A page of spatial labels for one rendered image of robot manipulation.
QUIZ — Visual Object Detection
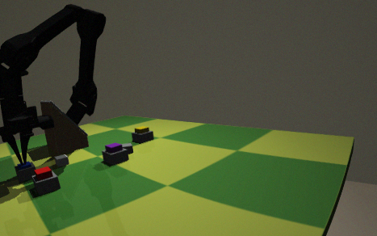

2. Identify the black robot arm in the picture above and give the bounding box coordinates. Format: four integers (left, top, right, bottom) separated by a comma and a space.
0, 4, 106, 135

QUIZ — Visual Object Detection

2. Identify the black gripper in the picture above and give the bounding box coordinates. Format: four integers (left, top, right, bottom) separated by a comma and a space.
0, 95, 54, 165

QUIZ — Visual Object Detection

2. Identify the red button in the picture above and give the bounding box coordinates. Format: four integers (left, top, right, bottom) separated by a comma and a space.
31, 166, 61, 195

